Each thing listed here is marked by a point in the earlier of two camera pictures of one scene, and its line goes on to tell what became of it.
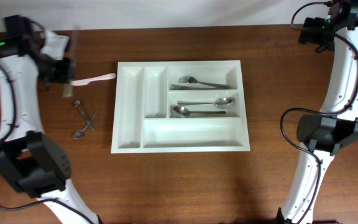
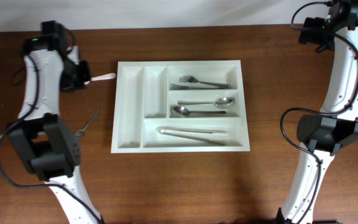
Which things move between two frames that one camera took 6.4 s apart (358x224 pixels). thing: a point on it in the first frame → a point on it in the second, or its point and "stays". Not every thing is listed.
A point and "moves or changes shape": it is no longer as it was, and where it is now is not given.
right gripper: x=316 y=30 stays
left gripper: x=65 y=65 → x=84 y=67
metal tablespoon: x=220 y=102 stays
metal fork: x=191 y=79 stays
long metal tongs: x=68 y=88 moves or changes shape
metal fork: x=175 y=87 stays
